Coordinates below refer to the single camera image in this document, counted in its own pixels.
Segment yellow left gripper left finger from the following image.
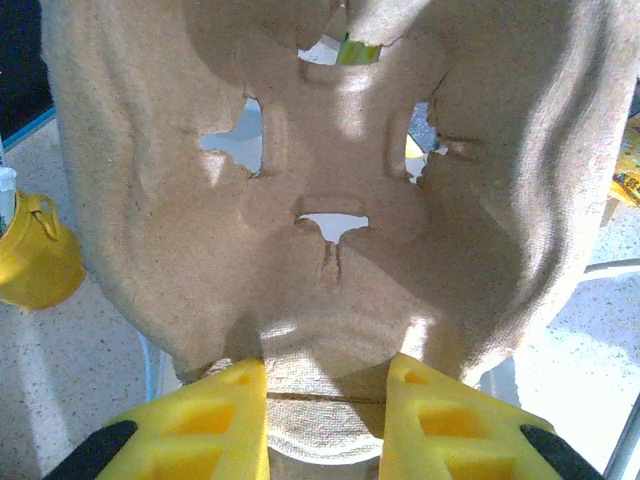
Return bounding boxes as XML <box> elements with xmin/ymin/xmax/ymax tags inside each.
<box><xmin>47</xmin><ymin>357</ymin><xmax>271</xmax><ymax>480</ymax></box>

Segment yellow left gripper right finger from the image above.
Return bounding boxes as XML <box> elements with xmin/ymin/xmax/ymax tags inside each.
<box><xmin>382</xmin><ymin>352</ymin><xmax>606</xmax><ymax>480</ymax></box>

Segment beige pulp cup carrier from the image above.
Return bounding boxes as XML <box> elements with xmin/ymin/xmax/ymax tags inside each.
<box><xmin>39</xmin><ymin>0</ymin><xmax>640</xmax><ymax>464</ymax></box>

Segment yellow metal bucket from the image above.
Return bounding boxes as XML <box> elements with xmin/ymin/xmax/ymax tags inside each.
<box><xmin>0</xmin><ymin>189</ymin><xmax>89</xmax><ymax>311</ymax></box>

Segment yellow snack packet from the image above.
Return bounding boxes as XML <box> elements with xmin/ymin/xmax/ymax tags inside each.
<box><xmin>607</xmin><ymin>142</ymin><xmax>640</xmax><ymax>207</ymax></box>

